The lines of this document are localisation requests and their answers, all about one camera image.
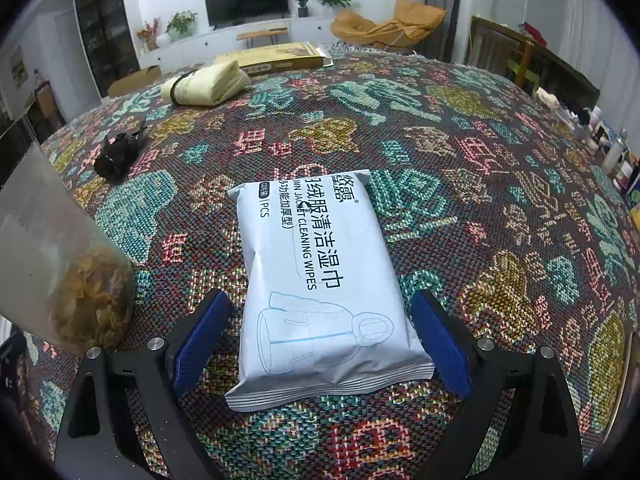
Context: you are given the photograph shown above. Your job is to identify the brown cardboard box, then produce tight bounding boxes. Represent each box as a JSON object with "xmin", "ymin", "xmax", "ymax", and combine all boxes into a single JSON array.
[{"xmin": 107, "ymin": 65, "xmax": 162, "ymax": 98}]

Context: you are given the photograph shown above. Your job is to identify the black crumpled plastic bag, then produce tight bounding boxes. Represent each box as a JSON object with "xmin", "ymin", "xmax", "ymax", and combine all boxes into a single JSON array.
[{"xmin": 95, "ymin": 119, "xmax": 149, "ymax": 183}]

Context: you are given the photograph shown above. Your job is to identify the red flowers in vase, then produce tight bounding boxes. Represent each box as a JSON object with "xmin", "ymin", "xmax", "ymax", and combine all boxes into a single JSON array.
[{"xmin": 137, "ymin": 17, "xmax": 162, "ymax": 52}]

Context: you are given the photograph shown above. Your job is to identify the row of small bottles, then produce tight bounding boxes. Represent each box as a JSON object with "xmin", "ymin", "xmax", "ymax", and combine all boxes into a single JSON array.
[{"xmin": 565, "ymin": 105, "xmax": 640, "ymax": 196}]

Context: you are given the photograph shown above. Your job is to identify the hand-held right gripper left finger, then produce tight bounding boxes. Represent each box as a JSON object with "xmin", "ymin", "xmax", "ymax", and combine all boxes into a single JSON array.
[{"xmin": 54, "ymin": 287, "xmax": 233, "ymax": 480}]

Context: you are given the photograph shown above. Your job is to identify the dark glass display cabinet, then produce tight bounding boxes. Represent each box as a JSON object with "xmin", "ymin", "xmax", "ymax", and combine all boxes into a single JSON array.
[{"xmin": 71, "ymin": 0, "xmax": 142, "ymax": 98}]

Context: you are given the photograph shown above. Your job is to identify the dark wood framed furniture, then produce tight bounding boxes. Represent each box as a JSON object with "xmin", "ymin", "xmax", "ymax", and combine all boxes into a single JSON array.
[{"xmin": 470, "ymin": 16, "xmax": 601, "ymax": 111}]

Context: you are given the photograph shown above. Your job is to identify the bushy green potted plant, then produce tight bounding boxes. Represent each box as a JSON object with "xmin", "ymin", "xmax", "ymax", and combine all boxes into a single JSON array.
[{"xmin": 166, "ymin": 10, "xmax": 198, "ymax": 38}]

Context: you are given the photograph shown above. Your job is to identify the clear plastic jar black lid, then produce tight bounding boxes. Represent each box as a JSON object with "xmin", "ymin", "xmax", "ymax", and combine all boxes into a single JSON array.
[{"xmin": 0, "ymin": 115, "xmax": 137, "ymax": 357}]

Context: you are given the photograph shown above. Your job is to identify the flat cardboard box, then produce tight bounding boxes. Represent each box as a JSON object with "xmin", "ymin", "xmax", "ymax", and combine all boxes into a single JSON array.
[{"xmin": 212, "ymin": 41, "xmax": 335, "ymax": 77}]

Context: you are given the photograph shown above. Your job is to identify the framed wall picture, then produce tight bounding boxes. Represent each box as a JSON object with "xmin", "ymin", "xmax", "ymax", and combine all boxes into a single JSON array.
[{"xmin": 10, "ymin": 45, "xmax": 29, "ymax": 91}]

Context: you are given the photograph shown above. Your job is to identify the white wet wipes packet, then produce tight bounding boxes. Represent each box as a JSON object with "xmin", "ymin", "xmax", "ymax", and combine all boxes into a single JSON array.
[{"xmin": 224, "ymin": 169, "xmax": 435, "ymax": 413}]

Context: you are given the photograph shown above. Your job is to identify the white sheer curtain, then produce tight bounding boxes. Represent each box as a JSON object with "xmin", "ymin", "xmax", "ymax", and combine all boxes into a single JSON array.
[{"xmin": 550, "ymin": 0, "xmax": 626, "ymax": 91}]

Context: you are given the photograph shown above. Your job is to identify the pale yellow folded bag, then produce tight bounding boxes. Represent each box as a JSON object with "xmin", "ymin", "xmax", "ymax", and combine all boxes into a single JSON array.
[{"xmin": 160, "ymin": 60, "xmax": 252, "ymax": 107}]

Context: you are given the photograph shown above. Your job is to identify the yellow lounge chair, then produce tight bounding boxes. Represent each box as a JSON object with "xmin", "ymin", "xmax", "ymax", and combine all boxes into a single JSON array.
[{"xmin": 331, "ymin": 0, "xmax": 447, "ymax": 53}]

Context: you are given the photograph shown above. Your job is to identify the colourful woven patterned blanket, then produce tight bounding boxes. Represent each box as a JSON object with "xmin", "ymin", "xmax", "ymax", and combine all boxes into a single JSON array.
[{"xmin": 17, "ymin": 42, "xmax": 640, "ymax": 480}]

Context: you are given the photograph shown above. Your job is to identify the black flat screen television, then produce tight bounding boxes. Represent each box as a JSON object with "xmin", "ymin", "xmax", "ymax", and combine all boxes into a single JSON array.
[{"xmin": 203, "ymin": 0, "xmax": 291, "ymax": 30}]

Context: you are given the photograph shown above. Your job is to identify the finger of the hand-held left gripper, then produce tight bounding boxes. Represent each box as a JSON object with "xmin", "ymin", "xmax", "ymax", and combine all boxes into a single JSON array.
[{"xmin": 0, "ymin": 330, "xmax": 28, "ymax": 411}]

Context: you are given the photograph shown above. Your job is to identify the wooden bench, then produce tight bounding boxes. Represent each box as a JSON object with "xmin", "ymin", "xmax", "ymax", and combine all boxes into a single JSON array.
[{"xmin": 236, "ymin": 27, "xmax": 290, "ymax": 51}]

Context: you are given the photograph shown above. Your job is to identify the white television cabinet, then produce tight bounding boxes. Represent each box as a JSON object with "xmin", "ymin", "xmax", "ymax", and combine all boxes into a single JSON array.
[{"xmin": 145, "ymin": 15, "xmax": 346, "ymax": 68}]

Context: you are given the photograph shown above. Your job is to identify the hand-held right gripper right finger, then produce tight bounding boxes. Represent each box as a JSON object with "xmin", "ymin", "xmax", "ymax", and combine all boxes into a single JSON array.
[{"xmin": 411, "ymin": 289, "xmax": 583, "ymax": 480}]

